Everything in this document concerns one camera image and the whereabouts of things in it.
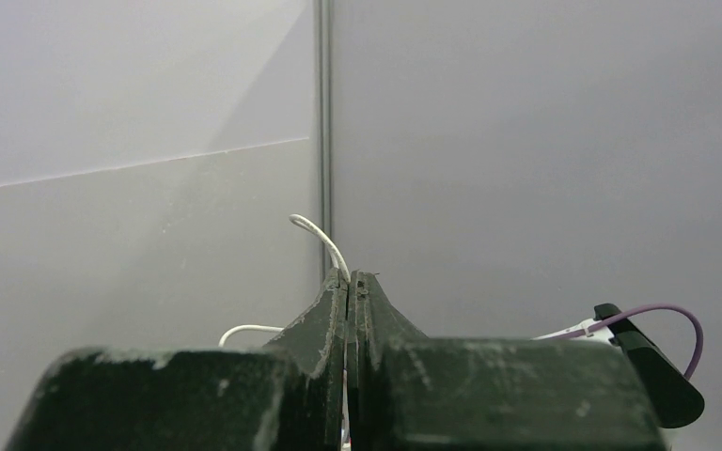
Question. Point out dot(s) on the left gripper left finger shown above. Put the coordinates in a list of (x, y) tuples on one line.
[(284, 395)]

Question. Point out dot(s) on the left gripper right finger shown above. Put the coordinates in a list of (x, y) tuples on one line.
[(408, 391)]

